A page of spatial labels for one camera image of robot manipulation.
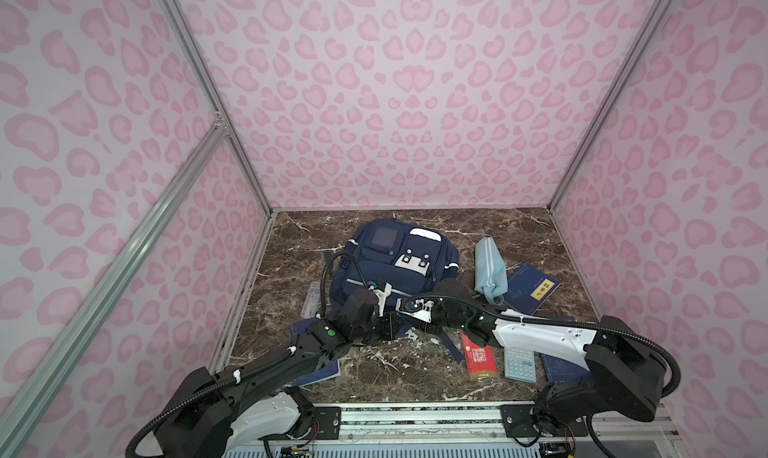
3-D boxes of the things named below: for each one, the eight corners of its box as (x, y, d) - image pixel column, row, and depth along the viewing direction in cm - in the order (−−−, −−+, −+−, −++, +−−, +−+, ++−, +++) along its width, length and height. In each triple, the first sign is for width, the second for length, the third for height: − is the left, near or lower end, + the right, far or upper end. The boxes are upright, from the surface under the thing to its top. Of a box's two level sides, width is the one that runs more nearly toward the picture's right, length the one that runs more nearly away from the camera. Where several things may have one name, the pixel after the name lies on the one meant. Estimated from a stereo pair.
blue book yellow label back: (496, 295, 98) (498, 291, 96) (523, 264, 106) (525, 260, 104) (532, 321, 92) (535, 318, 90) (558, 286, 100) (561, 283, 98)
